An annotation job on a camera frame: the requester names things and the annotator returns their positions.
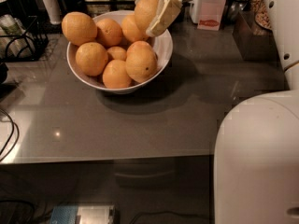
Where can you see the orange front centre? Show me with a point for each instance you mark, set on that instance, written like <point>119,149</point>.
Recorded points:
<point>115,75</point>

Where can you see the orange rim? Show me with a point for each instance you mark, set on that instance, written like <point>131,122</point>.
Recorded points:
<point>145,12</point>

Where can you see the orange partly hidden centre right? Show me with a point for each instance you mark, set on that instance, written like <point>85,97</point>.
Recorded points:
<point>137,46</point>

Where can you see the metal scoop spoon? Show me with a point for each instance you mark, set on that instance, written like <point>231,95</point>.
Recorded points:
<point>235,8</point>

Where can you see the blue and silver box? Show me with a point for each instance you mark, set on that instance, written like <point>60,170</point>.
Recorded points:
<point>83,214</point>

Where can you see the white appliance with fish label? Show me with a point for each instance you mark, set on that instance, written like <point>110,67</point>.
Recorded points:
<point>207,14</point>

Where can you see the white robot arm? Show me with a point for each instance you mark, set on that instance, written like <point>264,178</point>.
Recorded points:
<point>256,157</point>

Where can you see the orange front right with spot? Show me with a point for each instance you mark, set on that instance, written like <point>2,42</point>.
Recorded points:
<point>141,65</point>

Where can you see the dark metal box tray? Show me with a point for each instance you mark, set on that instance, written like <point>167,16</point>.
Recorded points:
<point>254,42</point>

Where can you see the small orange in middle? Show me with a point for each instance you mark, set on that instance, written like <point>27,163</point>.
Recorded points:
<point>117,53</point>

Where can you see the black wire rack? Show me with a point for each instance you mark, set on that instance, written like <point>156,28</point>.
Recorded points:
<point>22,37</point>

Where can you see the white paper cup stack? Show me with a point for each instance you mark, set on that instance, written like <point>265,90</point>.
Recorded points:
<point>53,9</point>

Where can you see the white ceramic bowl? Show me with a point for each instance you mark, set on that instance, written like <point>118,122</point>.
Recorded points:
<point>162,46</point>

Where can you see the orange back centre left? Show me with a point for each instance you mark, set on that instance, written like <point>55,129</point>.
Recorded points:
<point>109,32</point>

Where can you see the orange front left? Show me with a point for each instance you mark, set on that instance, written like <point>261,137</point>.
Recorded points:
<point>91,58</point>

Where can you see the large orange far left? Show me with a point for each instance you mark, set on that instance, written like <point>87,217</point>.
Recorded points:
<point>79,28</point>

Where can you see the glass jar of nuts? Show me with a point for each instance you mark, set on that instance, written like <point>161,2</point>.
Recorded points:
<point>260,13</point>

